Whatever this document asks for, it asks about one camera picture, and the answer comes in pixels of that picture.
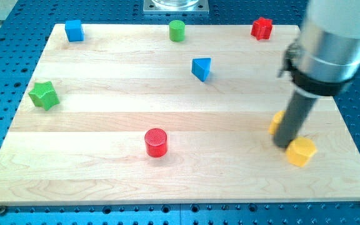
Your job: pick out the yellow hexagon block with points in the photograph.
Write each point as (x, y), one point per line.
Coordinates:
(300, 151)

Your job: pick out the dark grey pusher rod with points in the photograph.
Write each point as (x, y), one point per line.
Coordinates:
(294, 117)

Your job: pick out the red cylinder block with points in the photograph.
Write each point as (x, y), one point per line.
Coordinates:
(156, 141)

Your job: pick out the blue triangle block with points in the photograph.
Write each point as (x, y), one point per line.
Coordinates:
(201, 68)

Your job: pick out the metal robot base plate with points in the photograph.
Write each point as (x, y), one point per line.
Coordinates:
(161, 7)

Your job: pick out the green star block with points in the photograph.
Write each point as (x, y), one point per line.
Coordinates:
(44, 95)

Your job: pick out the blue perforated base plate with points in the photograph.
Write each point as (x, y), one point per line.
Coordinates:
(24, 30)

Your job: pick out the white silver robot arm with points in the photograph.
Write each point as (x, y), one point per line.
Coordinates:
(322, 61)

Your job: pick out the blue cube block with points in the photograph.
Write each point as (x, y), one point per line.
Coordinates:
(74, 30)

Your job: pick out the yellow block behind rod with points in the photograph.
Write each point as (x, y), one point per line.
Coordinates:
(275, 122)

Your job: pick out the green cylinder block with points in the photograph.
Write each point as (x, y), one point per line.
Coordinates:
(177, 30)

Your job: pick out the light wooden board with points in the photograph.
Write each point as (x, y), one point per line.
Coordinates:
(124, 80)

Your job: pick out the red star block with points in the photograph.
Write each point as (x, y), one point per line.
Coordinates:
(261, 28)

